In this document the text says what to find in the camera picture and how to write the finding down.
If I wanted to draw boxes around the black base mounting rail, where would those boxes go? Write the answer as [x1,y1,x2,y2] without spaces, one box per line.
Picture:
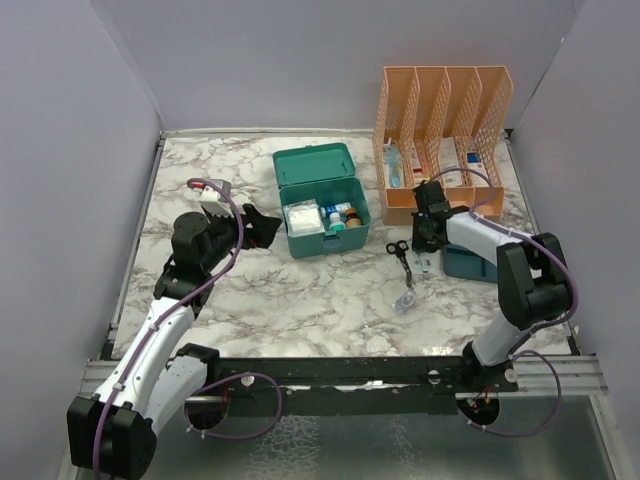
[159,337,531,417]

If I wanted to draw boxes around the blue toothbrush package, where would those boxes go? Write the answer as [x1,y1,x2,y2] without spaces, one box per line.
[383,144,403,188]

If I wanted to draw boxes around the amber bottle orange label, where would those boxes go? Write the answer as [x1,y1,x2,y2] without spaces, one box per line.
[344,208,362,229]

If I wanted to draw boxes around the light blue mask packet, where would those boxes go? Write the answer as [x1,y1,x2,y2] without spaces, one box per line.
[412,252,433,274]

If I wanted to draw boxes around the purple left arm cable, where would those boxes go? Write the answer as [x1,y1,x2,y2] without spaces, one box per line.
[90,178,284,476]

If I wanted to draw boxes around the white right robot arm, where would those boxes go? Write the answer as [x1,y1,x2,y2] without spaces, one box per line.
[412,180,579,391]

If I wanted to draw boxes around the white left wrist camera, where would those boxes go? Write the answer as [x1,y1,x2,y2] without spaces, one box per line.
[199,179,233,217]

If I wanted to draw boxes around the white bottle blue label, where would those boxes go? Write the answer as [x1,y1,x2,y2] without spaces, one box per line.
[319,202,352,218]

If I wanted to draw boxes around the red white medicine box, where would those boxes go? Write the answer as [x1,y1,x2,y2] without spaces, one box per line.
[410,141,432,187]

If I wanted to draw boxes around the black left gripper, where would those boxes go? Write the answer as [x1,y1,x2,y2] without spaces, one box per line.
[201,203,281,272]

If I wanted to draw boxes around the white bottle green label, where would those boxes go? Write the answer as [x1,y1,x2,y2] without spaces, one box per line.
[329,212,346,232]

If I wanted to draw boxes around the white gauze pad packet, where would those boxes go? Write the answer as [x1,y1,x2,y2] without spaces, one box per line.
[283,200,324,237]

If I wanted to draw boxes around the orange plastic file organizer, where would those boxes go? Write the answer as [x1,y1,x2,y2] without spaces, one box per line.
[372,66,513,226]

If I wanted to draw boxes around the black handled scissors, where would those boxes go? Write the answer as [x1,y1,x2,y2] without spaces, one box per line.
[385,240,413,289]

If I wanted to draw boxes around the dark teal divided tray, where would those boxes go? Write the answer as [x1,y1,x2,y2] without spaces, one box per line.
[442,245,498,284]

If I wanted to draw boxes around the tape roll in bag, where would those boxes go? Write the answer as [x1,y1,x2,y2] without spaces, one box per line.
[393,289,416,315]

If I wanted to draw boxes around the blue white medicine box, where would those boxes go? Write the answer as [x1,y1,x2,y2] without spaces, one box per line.
[467,141,495,187]

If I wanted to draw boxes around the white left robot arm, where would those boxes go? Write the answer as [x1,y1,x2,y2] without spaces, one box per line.
[66,204,282,479]

